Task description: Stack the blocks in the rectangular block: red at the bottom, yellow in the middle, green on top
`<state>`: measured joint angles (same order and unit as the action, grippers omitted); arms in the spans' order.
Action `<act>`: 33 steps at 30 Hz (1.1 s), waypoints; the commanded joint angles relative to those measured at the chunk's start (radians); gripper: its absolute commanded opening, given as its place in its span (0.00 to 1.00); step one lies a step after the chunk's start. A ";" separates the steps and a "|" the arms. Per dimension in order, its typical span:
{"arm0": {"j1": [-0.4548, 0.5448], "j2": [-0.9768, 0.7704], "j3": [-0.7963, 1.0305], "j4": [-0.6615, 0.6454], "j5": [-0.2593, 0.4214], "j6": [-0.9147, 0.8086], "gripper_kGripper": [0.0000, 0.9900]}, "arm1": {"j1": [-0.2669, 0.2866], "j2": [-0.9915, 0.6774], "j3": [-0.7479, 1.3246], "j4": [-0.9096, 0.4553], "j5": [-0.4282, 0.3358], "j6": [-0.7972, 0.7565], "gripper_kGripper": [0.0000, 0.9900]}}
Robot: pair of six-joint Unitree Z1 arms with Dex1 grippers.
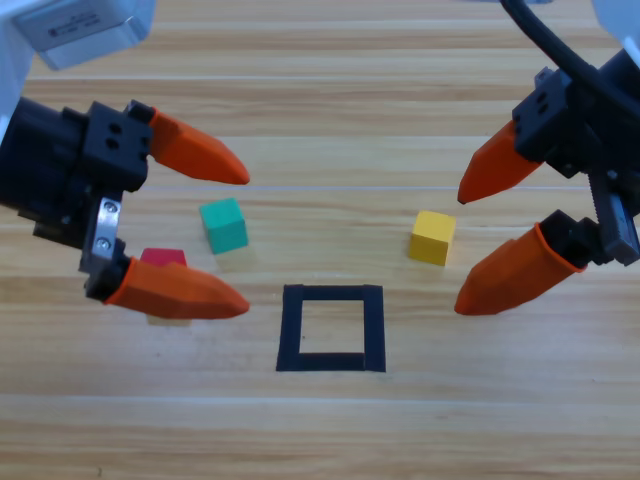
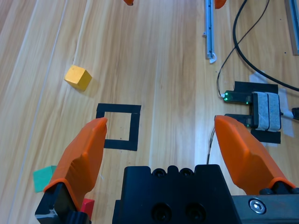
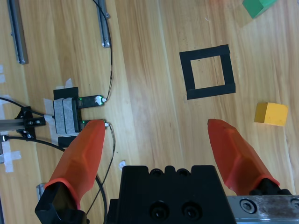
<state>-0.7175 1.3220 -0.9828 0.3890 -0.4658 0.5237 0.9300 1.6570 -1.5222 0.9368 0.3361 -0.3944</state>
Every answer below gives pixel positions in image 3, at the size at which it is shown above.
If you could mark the white masking tape piece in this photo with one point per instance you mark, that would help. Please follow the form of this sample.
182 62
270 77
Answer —
68 83
122 165

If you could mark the black USB dongle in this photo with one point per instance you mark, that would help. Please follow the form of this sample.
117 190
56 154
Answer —
88 101
82 122

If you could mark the yellow wooden block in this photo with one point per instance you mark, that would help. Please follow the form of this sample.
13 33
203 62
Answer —
271 114

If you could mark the USB hub wrapped in tape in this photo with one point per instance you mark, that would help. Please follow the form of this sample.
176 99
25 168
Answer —
64 116

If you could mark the aluminium stand with black brackets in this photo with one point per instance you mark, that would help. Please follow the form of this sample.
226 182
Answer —
28 121

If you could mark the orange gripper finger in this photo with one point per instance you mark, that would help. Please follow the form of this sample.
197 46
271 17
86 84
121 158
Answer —
79 161
236 158

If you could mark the black tape square outline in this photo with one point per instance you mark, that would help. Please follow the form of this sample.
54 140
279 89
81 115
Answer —
187 70

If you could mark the black tape patch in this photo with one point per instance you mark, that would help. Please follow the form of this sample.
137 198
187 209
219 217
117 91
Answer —
65 92
65 141

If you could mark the white masking tape cross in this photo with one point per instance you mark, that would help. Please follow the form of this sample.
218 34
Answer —
10 158

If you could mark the green wooden block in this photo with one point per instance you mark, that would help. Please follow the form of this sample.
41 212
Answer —
257 7

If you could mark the grey aluminium rail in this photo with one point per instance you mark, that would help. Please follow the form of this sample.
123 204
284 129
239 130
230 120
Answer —
40 191
104 28
17 35

